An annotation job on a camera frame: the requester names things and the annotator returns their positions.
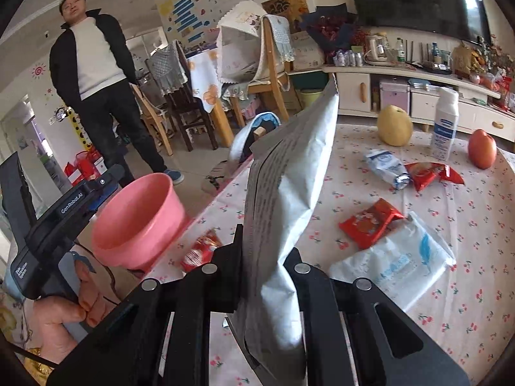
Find pack of small cans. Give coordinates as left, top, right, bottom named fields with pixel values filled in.
left=334, top=50, right=365, bottom=67

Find dried flower bunch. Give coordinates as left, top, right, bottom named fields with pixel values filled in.
left=479, top=36, right=515, bottom=78

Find brown framed picture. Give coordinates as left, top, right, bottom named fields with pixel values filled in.
left=266, top=0, right=310, bottom=23

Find dark wooden chair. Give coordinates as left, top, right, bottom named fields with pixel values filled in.
left=145, top=42, right=219, bottom=152

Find red snack packet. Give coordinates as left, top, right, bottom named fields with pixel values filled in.
left=339, top=198, right=406, bottom=249
left=182, top=230, right=223, bottom=272
left=406, top=162, right=464, bottom=192

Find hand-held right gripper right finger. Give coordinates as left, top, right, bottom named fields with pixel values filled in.
left=283, top=247, right=471, bottom=386

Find wooden chair with cloth covers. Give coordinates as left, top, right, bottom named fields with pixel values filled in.
left=217, top=0, right=303, bottom=129

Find blue white packet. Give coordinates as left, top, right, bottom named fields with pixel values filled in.
left=365, top=149, right=412, bottom=190

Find white electric kettle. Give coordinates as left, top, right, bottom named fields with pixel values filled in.
left=364, top=34, right=393, bottom=66

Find translucent white plastic bag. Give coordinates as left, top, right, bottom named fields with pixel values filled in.
left=329, top=210, right=458, bottom=313

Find light green waste bin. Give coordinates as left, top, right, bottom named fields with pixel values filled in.
left=298, top=88, right=325, bottom=119

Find yellow pear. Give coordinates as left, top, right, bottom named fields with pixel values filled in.
left=377, top=105, right=413, bottom=146

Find person's left hand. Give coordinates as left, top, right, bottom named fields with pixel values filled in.
left=31, top=265, right=122, bottom=366

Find white blue-label bottle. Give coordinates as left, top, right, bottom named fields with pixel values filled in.
left=430, top=87, right=460, bottom=161

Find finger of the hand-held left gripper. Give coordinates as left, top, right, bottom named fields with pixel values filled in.
left=89, top=190, right=120, bottom=215
left=82, top=164, right=126, bottom=201

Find colourful wall poster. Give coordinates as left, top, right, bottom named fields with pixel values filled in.
left=155, top=0, right=222, bottom=45

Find brown paper bag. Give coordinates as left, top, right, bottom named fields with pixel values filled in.
left=453, top=44, right=476, bottom=78

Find white television cabinet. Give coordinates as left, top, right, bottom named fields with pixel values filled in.
left=324, top=62, right=515, bottom=142

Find red gift boxes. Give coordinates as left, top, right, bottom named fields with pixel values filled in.
left=64, top=149, right=108, bottom=188

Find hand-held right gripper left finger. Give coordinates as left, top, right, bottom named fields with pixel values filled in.
left=47, top=224, right=247, bottom=386

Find white printed bag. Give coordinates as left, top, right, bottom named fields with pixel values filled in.
left=292, top=34, right=325, bottom=71

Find black cable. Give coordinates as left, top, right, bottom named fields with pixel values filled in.
left=0, top=330, right=59, bottom=371

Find pink plastic bucket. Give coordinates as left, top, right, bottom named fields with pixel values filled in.
left=92, top=173, right=186, bottom=270

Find white text-printed packet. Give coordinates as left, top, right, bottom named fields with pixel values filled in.
left=231, top=74, right=339, bottom=384

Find light wooden chair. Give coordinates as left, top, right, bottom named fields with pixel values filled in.
left=131, top=84, right=174, bottom=156

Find black television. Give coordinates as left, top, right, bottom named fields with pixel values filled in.
left=344, top=0, right=492, bottom=45

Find black white cartoon slipper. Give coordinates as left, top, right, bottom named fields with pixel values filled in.
left=201, top=161, right=231, bottom=192

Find red apple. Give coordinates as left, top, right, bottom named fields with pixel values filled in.
left=468, top=129, right=498, bottom=170

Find dining table with orange-print cloth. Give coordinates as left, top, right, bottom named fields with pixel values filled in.
left=187, top=48, right=237, bottom=149

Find pink storage box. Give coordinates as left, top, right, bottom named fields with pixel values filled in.
left=379, top=80, right=411, bottom=115

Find cherry print tablecloth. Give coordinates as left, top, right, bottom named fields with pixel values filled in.
left=143, top=123, right=515, bottom=386

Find dark blue wrapped bouquet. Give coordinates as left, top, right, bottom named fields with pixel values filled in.
left=300, top=2, right=360, bottom=54

